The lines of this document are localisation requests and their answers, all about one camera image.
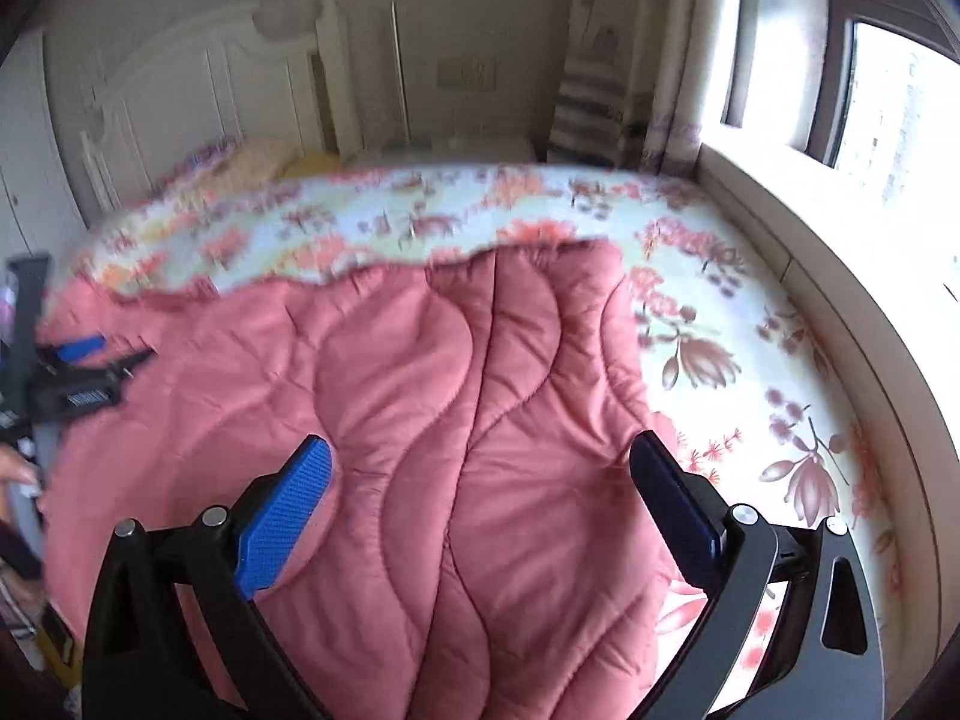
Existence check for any person's left hand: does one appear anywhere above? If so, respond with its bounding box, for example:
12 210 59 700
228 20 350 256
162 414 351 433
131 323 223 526
0 444 40 488

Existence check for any pale yellow pillow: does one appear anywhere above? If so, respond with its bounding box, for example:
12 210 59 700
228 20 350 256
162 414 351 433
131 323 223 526
225 142 301 182

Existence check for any beige window sill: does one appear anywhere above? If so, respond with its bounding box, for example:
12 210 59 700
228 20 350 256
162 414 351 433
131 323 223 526
697 141 960 586

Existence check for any grey metal post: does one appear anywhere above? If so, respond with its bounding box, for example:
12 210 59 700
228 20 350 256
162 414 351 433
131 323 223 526
4 253 52 361

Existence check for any white wooden headboard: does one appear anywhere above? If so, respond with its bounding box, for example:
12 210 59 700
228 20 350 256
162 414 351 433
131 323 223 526
79 0 362 207

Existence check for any beige wall socket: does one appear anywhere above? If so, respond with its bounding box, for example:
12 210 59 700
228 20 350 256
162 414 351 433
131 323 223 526
437 55 498 89

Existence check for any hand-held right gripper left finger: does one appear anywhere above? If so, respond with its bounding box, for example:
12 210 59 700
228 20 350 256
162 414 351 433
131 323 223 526
81 433 335 720

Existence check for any floral bed sheet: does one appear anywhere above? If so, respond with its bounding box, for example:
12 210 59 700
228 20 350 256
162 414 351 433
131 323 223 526
56 161 912 720

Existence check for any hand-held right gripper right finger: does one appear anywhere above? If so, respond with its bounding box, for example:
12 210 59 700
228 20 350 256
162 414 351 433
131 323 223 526
628 430 886 720

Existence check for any white wardrobe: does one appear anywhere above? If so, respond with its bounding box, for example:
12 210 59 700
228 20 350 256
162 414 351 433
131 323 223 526
0 26 87 260

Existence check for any dark framed window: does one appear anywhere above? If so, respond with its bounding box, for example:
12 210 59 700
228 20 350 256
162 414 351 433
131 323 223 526
720 0 960 241

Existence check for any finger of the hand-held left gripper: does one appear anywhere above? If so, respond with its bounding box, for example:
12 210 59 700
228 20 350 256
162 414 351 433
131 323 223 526
109 347 160 383
45 335 107 367

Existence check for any pink quilted jacket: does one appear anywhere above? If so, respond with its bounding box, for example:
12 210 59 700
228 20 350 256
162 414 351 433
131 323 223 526
36 238 717 720

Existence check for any purple patterned pillow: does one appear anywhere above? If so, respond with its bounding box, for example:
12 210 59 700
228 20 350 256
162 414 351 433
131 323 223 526
161 133 248 182

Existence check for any printed curtain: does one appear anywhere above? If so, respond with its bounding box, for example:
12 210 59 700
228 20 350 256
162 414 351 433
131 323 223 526
546 0 747 175

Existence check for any yellow cloth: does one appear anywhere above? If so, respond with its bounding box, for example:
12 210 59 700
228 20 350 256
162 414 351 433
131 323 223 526
289 152 344 178

